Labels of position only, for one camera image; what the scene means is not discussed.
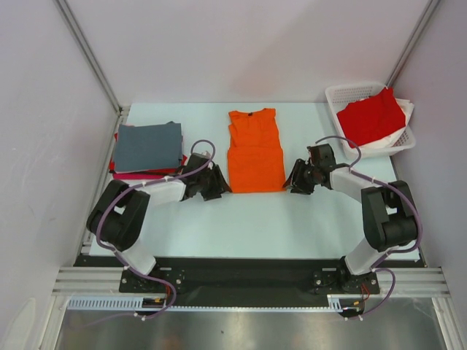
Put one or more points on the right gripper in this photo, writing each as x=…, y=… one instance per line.
x=301, y=176

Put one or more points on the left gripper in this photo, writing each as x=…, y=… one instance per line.
x=220, y=185

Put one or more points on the orange t-shirt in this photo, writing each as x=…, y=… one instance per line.
x=255, y=156

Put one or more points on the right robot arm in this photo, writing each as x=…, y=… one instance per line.
x=391, y=223

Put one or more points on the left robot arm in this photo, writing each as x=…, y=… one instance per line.
x=117, y=218

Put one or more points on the magenta folded t-shirt in stack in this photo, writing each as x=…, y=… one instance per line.
x=135, y=176

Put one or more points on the grey folded t-shirt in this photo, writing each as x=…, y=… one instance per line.
x=147, y=147

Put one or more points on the red t-shirt in basket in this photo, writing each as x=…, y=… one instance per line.
x=371, y=119

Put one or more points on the white plastic basket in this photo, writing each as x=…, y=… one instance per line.
x=339, y=96

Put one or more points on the white cloth in basket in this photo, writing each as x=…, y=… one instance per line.
x=389, y=141

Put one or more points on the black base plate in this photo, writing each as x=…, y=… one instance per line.
x=198, y=279

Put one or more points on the white cable duct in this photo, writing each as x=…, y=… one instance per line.
x=149, y=304

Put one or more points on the aluminium frame rail front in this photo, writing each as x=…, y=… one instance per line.
x=409, y=282

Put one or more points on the left aluminium corner post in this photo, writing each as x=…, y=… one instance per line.
x=85, y=48

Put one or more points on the aluminium corner post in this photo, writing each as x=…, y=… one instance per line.
x=85, y=48
x=422, y=24

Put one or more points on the right aluminium corner post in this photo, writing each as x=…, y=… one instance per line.
x=422, y=24

